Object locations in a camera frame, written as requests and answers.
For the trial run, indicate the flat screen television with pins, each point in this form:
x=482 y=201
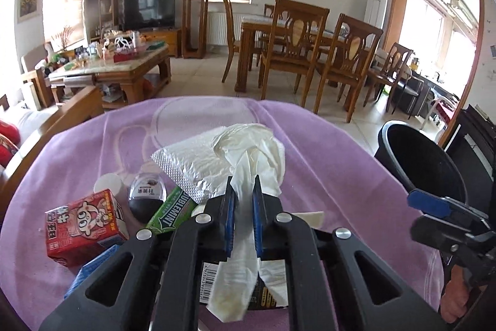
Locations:
x=147 y=9

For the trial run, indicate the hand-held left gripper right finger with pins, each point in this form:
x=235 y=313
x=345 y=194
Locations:
x=258 y=226

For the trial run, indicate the white plastic chair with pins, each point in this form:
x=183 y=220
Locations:
x=440 y=110

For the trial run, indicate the framed sunflower picture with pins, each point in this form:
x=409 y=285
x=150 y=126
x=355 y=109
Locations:
x=28 y=1

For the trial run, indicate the wooden television cabinet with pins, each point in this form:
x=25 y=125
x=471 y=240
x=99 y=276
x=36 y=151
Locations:
x=164 y=40

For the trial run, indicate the black barcode packet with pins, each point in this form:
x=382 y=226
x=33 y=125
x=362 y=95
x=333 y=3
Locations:
x=271 y=300

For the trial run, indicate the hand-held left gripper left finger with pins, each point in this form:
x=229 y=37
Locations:
x=229 y=222

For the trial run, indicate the person's right hand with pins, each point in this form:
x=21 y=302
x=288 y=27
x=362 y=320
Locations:
x=455 y=296

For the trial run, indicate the black trash bin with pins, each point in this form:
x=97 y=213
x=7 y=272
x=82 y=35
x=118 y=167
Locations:
x=418 y=160

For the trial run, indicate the wooden sofa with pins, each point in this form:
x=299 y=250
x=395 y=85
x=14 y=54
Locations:
x=73 y=110

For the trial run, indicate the purple cloth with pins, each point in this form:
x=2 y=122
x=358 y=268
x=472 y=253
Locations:
x=329 y=168

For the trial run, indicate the tall wooden pedestal stand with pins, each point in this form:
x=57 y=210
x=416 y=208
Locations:
x=195 y=24

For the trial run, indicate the white round lid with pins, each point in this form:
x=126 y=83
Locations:
x=106 y=183

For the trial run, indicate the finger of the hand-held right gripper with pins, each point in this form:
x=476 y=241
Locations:
x=428 y=202
x=441 y=236

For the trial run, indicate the wooden dining table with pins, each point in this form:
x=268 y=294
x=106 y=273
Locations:
x=252 y=44

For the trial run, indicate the silver foil packet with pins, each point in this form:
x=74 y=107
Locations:
x=190 y=164

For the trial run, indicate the red milk carton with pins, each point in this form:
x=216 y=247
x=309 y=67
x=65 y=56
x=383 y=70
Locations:
x=83 y=226

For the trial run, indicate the wooden dining chair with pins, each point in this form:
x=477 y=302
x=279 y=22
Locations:
x=345 y=71
x=229 y=28
x=391 y=71
x=286 y=59

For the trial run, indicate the red cushion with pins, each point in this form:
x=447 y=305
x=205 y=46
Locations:
x=7 y=145

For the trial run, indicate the blue cardboard box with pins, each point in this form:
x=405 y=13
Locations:
x=97 y=267

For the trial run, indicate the wooden bookshelf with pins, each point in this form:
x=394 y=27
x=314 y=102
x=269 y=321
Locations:
x=104 y=1

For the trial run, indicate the wooden armchair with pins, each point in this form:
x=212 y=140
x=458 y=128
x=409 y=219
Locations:
x=35 y=79

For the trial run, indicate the small dark round bottle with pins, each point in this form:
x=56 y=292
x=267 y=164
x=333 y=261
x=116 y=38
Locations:
x=145 y=195

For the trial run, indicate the green chewing gum pack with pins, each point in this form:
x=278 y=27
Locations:
x=170 y=212

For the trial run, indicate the white wall radiator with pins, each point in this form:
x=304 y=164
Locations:
x=219 y=28

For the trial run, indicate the clutter of household items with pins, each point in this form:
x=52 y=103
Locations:
x=112 y=48

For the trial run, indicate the wooden coffee table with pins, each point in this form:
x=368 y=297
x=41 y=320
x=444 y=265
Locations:
x=128 y=77

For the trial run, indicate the white tissue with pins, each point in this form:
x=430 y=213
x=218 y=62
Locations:
x=254 y=148

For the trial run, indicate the white standing air conditioner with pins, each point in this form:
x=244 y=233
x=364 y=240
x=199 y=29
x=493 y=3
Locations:
x=376 y=17

